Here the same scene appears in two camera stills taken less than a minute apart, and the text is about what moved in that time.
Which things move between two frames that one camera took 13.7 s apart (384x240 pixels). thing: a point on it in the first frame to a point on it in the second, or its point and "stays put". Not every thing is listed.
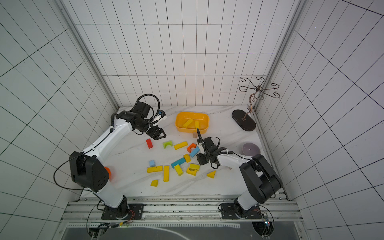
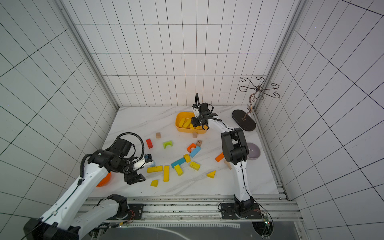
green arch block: x=170 y=143 stays put
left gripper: x=157 y=130 to x=133 y=178
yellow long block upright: x=166 y=174 stays put
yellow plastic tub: x=182 y=118 stays put
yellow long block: x=180 y=145 to x=182 y=122
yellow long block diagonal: x=187 y=123 stays put
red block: x=149 y=143 stays put
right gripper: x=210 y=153 to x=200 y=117
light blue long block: x=194 y=152 stays put
